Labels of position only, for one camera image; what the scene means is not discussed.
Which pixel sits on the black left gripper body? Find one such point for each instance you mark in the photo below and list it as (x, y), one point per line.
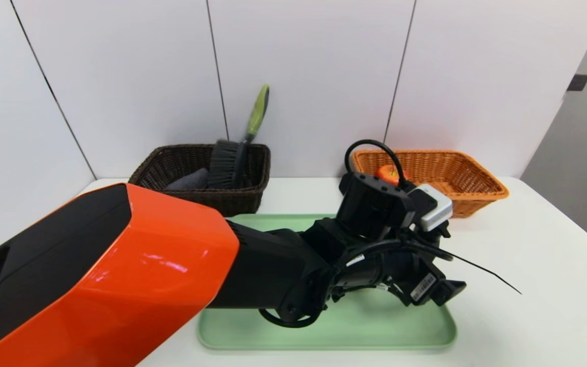
(424, 288)

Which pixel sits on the dark brown wicker basket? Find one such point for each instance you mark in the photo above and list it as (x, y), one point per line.
(242, 201)

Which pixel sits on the thin black zip tie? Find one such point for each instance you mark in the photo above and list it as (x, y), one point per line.
(477, 267)

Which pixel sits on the light green plastic tray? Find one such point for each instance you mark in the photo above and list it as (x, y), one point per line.
(375, 326)

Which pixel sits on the red apple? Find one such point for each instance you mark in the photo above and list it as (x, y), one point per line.
(388, 174)

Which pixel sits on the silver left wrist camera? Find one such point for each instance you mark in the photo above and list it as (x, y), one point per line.
(436, 206)

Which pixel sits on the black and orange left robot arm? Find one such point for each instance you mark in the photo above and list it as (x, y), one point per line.
(120, 265)

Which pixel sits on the dark grey towel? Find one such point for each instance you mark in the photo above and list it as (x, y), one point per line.
(189, 181)

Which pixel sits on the dark wall plate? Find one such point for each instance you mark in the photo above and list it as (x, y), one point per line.
(578, 83)

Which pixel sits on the orange wicker basket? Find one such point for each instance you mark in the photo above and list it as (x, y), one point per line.
(472, 199)

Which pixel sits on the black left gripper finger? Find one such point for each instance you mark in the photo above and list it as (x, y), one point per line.
(450, 290)

